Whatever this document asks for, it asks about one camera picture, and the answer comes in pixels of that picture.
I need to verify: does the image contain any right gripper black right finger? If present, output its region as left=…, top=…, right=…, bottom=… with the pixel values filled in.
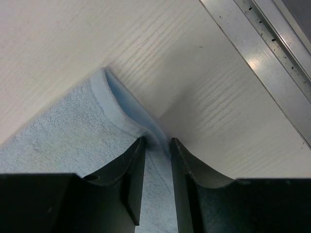
left=170, top=138, right=311, bottom=233

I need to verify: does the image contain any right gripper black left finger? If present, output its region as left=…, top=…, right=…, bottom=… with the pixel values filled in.
left=0, top=137, right=146, bottom=233

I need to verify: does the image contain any light blue towel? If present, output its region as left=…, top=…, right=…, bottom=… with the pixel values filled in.
left=0, top=68, right=178, bottom=233

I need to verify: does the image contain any aluminium side rail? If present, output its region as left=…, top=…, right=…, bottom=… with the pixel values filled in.
left=201, top=0, right=311, bottom=145

